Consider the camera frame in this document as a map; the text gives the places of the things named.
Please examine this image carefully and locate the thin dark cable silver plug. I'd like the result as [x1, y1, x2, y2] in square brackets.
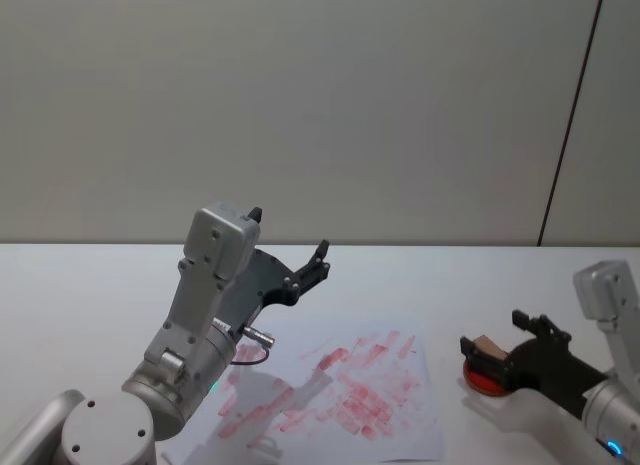
[230, 324, 277, 367]

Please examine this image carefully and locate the small wooden stamp block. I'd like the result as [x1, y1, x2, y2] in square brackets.
[473, 334, 509, 362]

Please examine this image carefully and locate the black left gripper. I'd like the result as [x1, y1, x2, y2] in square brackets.
[216, 206, 332, 336]

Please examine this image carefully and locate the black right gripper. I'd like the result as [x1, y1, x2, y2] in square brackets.
[459, 309, 610, 420]

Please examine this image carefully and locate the white paper with red marks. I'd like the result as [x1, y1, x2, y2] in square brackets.
[159, 312, 446, 464]

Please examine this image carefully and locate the round red ink pad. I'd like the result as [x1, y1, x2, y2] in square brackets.
[462, 357, 512, 399]

